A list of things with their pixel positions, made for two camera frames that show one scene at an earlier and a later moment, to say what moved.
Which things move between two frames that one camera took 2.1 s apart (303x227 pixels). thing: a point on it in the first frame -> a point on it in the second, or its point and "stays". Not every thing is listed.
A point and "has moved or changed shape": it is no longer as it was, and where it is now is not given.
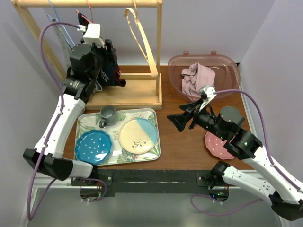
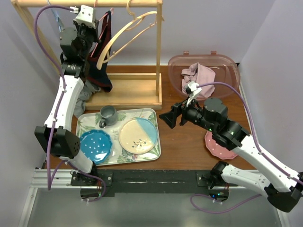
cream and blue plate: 138,135 stays
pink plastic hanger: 83,17 has moved or changed shape
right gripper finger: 191,108 -> 177,109
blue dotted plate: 94,146 stays
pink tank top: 195,78 stays
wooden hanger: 149,55 -> 130,26
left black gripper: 110,56 -> 94,31
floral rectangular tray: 88,121 stays
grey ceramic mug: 109,115 stays
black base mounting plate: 106,182 stays
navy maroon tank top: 109,72 has moved or changed shape
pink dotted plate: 215,145 stays
